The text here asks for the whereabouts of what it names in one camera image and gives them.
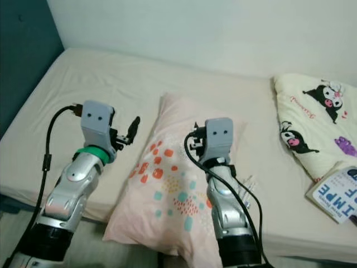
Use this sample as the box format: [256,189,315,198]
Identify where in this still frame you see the pink patterned pillow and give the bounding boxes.
[103,92,249,268]

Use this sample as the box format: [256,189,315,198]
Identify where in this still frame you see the cream Kuromi print blanket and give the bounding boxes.
[273,73,357,182]

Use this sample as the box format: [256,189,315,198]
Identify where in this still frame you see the white book blue letters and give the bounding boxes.
[306,162,357,224]

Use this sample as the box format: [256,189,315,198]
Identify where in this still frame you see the mattress with cream sheet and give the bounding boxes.
[0,47,357,263]

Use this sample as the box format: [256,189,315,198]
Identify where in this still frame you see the teal padded headboard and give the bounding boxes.
[0,0,65,140]

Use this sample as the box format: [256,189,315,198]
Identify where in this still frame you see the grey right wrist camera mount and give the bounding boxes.
[202,117,234,164]

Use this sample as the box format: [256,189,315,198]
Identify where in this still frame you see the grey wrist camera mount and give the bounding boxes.
[81,100,115,151]
[202,117,234,164]

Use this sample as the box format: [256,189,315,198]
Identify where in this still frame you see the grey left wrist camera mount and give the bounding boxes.
[81,100,115,151]

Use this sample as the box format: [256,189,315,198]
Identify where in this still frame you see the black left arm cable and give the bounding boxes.
[3,104,84,268]

